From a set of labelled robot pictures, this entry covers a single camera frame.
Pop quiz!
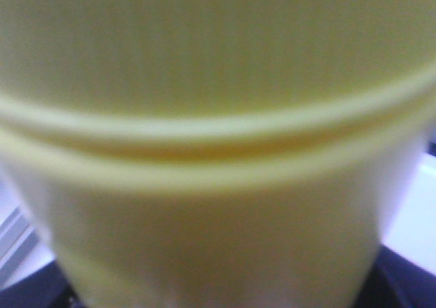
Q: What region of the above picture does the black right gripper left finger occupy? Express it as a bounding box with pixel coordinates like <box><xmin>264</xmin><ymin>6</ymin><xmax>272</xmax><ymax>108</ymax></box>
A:
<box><xmin>1</xmin><ymin>262</ymin><xmax>77</xmax><ymax>308</ymax></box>

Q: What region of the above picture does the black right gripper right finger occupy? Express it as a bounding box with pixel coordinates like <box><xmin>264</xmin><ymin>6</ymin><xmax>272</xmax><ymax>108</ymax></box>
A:
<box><xmin>353</xmin><ymin>246</ymin><xmax>435</xmax><ymax>308</ymax></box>

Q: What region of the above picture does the yellow squeeze bottle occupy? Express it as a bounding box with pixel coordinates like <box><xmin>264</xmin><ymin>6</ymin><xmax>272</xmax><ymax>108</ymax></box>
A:
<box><xmin>1</xmin><ymin>0</ymin><xmax>435</xmax><ymax>307</ymax></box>

